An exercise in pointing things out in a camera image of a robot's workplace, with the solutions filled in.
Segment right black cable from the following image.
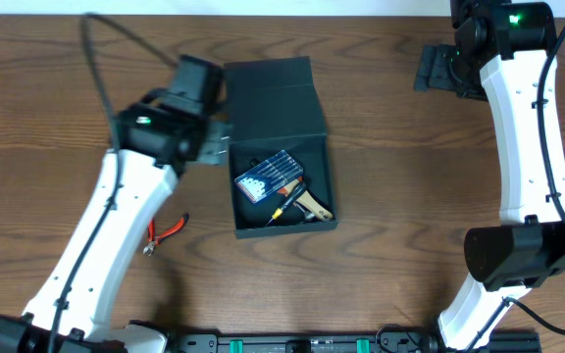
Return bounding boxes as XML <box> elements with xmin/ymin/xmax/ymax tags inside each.
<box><xmin>502</xmin><ymin>0</ymin><xmax>565</xmax><ymax>337</ymax></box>

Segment small claw hammer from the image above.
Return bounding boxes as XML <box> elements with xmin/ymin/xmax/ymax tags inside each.
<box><xmin>249</xmin><ymin>158</ymin><xmax>315</xmax><ymax>223</ymax></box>

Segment black yellow screwdriver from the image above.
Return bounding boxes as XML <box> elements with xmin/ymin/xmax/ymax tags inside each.
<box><xmin>267</xmin><ymin>181</ymin><xmax>307</xmax><ymax>226</ymax></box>

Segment orange scraper wooden handle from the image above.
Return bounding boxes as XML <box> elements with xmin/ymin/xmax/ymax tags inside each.
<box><xmin>284</xmin><ymin>179</ymin><xmax>334</xmax><ymax>222</ymax></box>

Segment blue precision screwdriver set case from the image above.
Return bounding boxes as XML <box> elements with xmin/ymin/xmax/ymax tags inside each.
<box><xmin>234</xmin><ymin>150</ymin><xmax>304</xmax><ymax>204</ymax></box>

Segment red handled pliers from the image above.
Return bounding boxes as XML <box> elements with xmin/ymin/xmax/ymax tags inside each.
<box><xmin>143</xmin><ymin>213</ymin><xmax>189</xmax><ymax>256</ymax></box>

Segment black cable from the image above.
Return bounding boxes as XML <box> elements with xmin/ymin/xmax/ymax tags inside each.
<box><xmin>46</xmin><ymin>12</ymin><xmax>180</xmax><ymax>353</ymax></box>
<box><xmin>502</xmin><ymin>0</ymin><xmax>565</xmax><ymax>337</ymax></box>

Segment dark green open box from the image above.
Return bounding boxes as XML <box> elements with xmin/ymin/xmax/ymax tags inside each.
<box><xmin>225</xmin><ymin>57</ymin><xmax>338</xmax><ymax>239</ymax></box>

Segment left black cable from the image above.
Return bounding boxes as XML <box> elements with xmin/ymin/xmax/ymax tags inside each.
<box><xmin>46</xmin><ymin>12</ymin><xmax>180</xmax><ymax>353</ymax></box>

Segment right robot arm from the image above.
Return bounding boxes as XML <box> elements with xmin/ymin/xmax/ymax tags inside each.
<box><xmin>414</xmin><ymin>0</ymin><xmax>565</xmax><ymax>352</ymax></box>

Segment black mounting rail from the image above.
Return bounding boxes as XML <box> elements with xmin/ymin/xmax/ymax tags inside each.
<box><xmin>164</xmin><ymin>331</ymin><xmax>542</xmax><ymax>353</ymax></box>

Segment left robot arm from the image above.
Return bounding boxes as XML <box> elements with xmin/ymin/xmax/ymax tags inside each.
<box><xmin>0</xmin><ymin>55</ymin><xmax>228</xmax><ymax>352</ymax></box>

